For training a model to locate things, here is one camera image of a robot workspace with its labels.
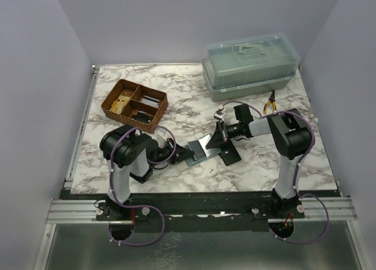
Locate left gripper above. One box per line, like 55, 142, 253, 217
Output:
151, 138, 194, 167

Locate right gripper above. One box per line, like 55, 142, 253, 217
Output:
206, 121, 242, 150

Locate green card holder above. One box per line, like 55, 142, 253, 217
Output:
184, 134, 221, 167

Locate grey credit card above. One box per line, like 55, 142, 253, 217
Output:
188, 140, 206, 160

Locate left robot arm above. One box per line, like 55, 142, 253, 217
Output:
99, 125, 194, 220

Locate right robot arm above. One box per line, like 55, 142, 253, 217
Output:
206, 103, 315, 218

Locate black card holder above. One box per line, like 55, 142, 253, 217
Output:
219, 141, 241, 166

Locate translucent green storage box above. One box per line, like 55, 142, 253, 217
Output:
202, 34, 300, 102

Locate woven brown basket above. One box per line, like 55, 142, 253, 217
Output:
100, 79, 169, 133

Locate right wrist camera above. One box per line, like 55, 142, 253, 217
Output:
213, 106, 225, 122

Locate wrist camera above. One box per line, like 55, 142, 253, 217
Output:
155, 128, 169, 146
213, 106, 225, 122

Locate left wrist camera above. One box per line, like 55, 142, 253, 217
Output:
155, 128, 169, 146

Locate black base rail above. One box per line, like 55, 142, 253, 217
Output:
48, 191, 352, 236

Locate yellow handled pliers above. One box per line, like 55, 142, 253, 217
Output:
263, 90, 277, 115

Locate aluminium frame rail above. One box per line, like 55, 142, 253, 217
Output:
63, 65, 100, 190

